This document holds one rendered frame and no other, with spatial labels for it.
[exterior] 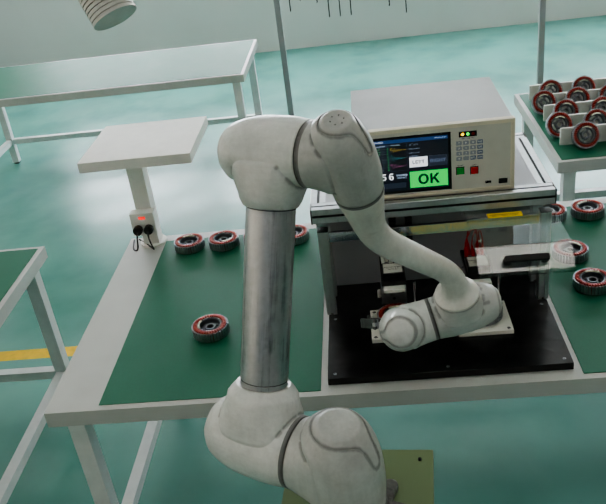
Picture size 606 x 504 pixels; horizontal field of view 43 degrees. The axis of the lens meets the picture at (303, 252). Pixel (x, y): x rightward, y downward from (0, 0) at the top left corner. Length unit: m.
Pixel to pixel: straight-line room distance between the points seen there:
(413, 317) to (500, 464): 1.24
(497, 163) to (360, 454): 0.99
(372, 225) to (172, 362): 0.95
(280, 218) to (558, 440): 1.80
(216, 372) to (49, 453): 1.28
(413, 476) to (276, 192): 0.72
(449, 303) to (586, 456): 1.33
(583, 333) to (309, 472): 1.01
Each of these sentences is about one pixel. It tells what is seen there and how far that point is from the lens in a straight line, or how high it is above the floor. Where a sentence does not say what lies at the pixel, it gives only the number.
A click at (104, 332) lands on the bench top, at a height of 0.75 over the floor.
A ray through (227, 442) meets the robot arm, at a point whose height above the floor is 0.97.
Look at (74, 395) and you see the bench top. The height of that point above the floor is 0.75.
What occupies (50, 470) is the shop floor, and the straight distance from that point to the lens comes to 3.24.
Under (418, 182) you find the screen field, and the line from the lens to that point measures 2.16.
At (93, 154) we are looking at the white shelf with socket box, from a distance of 2.61.
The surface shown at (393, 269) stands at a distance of 2.21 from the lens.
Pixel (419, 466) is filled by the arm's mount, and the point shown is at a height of 0.78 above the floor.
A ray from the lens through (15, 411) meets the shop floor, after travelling 3.61.
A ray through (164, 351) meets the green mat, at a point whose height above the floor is 0.75.
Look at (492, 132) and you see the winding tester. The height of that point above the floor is 1.28.
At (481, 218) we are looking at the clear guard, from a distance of 2.15.
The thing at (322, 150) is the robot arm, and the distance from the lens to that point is 1.38.
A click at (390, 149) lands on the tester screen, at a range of 2.11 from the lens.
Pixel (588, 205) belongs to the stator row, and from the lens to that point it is 2.90.
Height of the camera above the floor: 2.05
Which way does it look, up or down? 29 degrees down
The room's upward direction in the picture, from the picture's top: 8 degrees counter-clockwise
